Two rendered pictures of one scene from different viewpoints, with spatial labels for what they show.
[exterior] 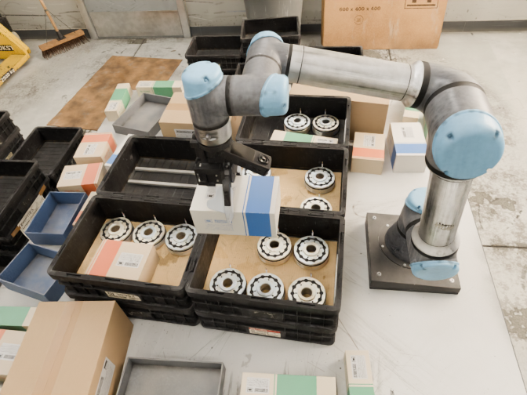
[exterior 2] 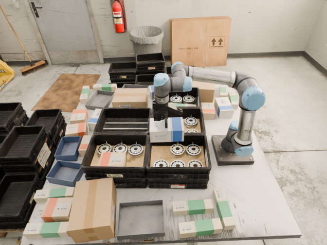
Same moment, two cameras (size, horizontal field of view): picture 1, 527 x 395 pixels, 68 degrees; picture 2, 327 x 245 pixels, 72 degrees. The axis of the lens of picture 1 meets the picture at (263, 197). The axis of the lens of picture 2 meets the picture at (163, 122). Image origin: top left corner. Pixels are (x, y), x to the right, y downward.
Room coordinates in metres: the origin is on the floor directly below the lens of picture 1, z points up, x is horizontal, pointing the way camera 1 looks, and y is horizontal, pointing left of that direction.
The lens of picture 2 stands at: (-0.33, 0.29, 2.03)
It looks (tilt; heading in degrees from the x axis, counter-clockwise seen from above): 41 degrees down; 348
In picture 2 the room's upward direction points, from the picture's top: 2 degrees counter-clockwise
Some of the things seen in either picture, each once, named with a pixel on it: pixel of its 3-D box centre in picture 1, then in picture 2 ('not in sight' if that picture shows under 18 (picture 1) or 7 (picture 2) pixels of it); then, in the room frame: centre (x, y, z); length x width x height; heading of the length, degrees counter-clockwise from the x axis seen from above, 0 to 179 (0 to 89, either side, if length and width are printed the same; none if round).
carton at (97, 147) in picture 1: (96, 150); (79, 117); (1.36, 0.70, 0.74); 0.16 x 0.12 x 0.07; 174
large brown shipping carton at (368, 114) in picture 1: (341, 99); (192, 88); (1.46, -0.39, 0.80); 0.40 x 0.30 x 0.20; 69
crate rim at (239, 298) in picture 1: (269, 254); (177, 151); (0.61, 0.00, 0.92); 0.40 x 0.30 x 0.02; 75
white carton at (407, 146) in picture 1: (406, 146); (223, 107); (1.16, -0.59, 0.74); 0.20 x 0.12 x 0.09; 171
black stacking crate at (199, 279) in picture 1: (270, 263); (177, 156); (0.61, 0.00, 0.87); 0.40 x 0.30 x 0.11; 75
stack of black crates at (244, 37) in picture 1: (271, 58); (151, 72); (2.65, -0.17, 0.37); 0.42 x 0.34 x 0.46; 79
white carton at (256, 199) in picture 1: (238, 204); (166, 129); (0.65, 0.07, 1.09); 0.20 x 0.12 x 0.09; 79
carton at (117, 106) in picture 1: (119, 101); (85, 94); (1.74, 0.67, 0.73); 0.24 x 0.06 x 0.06; 174
